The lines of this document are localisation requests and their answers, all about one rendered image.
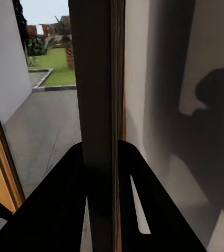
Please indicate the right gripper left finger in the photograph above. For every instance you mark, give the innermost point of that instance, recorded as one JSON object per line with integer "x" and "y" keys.
{"x": 52, "y": 217}

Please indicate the door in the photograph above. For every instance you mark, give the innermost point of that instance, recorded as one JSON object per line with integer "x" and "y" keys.
{"x": 39, "y": 115}

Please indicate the poster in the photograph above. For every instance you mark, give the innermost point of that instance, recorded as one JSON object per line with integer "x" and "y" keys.
{"x": 98, "y": 30}

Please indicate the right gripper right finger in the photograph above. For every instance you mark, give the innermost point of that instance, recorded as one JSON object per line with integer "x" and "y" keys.
{"x": 169, "y": 230}

